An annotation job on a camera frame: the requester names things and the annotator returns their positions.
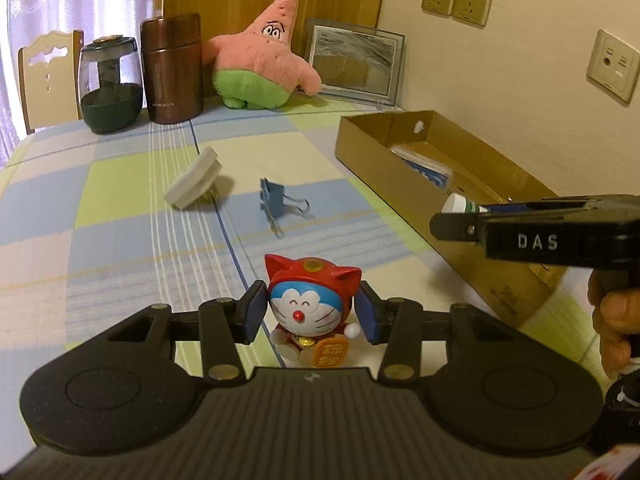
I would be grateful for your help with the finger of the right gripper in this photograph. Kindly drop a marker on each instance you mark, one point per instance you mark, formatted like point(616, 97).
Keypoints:
point(456, 226)

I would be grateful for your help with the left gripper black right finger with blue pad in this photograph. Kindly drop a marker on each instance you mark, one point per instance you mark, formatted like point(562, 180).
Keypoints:
point(396, 322)

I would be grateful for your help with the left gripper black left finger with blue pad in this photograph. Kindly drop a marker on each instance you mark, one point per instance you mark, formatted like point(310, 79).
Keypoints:
point(225, 322)

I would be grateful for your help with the green white tape roll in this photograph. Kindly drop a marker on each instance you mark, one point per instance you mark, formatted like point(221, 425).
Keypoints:
point(459, 204)

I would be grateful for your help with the blue toothpick plastic box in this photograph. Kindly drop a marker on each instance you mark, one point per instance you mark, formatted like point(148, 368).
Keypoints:
point(436, 172)

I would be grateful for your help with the Doraemon red hood figurine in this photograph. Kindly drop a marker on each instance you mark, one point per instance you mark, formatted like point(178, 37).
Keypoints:
point(311, 299)

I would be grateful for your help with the blue binder clip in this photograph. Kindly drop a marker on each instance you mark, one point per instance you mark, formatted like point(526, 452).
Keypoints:
point(276, 204)

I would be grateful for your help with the white rectangular case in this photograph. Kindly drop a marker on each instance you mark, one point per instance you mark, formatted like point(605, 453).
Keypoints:
point(195, 181)

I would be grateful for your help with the person's right hand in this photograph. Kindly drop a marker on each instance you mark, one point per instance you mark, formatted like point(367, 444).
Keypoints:
point(615, 316)

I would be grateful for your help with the cardboard box tray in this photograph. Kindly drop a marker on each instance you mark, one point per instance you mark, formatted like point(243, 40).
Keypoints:
point(515, 291)

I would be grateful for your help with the checkered tablecloth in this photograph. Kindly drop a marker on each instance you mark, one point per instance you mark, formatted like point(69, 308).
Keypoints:
point(87, 237)

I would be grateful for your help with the pink Patrick star plush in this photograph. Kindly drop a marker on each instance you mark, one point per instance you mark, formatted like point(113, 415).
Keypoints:
point(256, 68)

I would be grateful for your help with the glass jar dark green base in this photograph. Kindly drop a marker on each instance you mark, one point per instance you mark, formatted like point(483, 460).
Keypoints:
point(110, 89)

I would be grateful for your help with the brown metal thermos canister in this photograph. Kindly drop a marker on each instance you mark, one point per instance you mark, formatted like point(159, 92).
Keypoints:
point(171, 51)

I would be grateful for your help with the cream wooden chair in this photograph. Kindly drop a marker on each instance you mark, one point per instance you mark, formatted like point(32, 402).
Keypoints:
point(48, 79)

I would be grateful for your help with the purple lace curtain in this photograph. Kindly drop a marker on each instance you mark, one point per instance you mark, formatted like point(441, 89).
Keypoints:
point(22, 21)

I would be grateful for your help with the single wall outlet plate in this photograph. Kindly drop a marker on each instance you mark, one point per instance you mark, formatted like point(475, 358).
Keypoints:
point(614, 65)

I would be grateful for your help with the silver picture frame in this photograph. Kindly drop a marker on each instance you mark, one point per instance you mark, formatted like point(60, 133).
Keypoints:
point(356, 62)

